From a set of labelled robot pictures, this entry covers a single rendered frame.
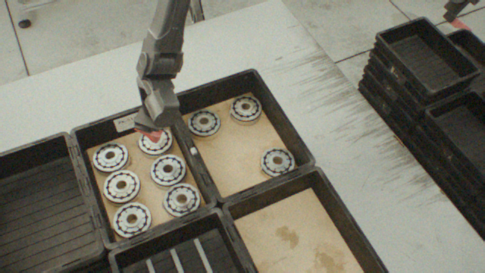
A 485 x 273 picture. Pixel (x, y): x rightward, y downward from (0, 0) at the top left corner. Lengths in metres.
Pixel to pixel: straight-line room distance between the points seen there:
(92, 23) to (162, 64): 2.22
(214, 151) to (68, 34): 1.91
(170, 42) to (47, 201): 0.67
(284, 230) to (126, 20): 2.16
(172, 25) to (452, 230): 1.07
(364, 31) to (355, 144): 1.59
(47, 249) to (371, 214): 0.96
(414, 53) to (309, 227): 1.27
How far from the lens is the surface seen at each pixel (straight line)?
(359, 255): 1.23
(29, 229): 1.36
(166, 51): 0.90
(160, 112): 0.91
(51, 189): 1.39
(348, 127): 1.63
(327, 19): 3.11
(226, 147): 1.37
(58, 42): 3.06
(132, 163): 1.37
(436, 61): 2.30
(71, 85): 1.79
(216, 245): 1.23
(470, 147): 2.18
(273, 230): 1.25
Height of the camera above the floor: 1.98
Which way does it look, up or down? 56 degrees down
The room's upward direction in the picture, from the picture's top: 3 degrees clockwise
